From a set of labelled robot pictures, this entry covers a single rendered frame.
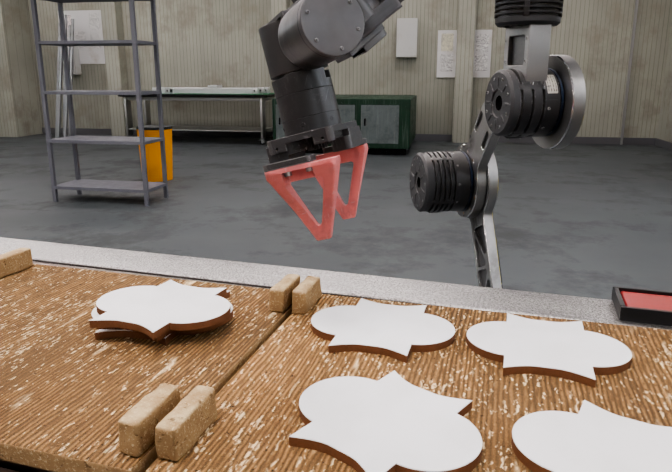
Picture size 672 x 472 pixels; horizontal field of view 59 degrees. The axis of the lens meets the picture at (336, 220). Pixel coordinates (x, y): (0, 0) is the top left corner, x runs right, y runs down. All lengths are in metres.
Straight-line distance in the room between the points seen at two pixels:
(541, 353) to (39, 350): 0.47
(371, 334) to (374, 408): 0.13
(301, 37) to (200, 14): 11.63
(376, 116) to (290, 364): 8.56
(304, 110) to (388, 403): 0.27
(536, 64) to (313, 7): 0.86
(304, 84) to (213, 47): 11.45
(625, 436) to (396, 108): 8.63
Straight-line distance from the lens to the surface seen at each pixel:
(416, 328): 0.62
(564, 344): 0.62
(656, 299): 0.82
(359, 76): 11.29
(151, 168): 7.11
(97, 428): 0.50
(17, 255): 0.90
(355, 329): 0.61
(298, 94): 0.57
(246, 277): 0.85
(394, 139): 9.07
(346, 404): 0.48
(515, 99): 1.28
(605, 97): 11.51
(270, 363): 0.57
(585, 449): 0.47
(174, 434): 0.44
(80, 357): 0.62
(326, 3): 0.51
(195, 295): 0.67
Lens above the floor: 1.19
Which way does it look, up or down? 14 degrees down
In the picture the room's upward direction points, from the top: straight up
